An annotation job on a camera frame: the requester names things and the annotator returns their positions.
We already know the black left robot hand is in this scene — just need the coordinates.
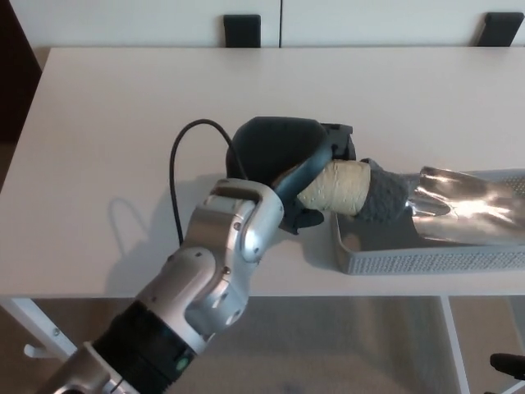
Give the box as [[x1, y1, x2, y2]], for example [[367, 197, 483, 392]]
[[223, 116, 358, 238]]

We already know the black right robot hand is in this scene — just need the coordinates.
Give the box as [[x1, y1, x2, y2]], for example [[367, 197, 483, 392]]
[[490, 352, 525, 377]]

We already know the metal trowel with handle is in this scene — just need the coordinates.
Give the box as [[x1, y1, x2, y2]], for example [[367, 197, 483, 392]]
[[295, 157, 525, 248]]

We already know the grey perforated container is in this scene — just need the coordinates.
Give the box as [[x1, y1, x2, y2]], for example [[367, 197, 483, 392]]
[[330, 167, 525, 277]]

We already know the white desk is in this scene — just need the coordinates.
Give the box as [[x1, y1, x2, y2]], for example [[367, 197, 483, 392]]
[[0, 46, 525, 394]]

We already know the grey mesh desk panel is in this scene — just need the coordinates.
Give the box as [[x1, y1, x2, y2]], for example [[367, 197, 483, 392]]
[[196, 297, 457, 394]]

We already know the white desk hook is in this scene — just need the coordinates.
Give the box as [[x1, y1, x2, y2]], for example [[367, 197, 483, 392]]
[[23, 343, 51, 360]]

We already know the white cabinet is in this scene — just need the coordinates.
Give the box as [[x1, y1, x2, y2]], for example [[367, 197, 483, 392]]
[[10, 0, 525, 50]]

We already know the dark brown furniture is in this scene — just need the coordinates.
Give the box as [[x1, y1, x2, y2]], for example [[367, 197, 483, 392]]
[[0, 0, 43, 144]]

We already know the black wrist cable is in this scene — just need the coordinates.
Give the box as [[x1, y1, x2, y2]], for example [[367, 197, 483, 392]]
[[170, 118, 249, 245]]

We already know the black cabinet handle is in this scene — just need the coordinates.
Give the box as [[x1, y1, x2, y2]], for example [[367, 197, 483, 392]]
[[477, 11, 525, 48], [223, 14, 263, 49]]

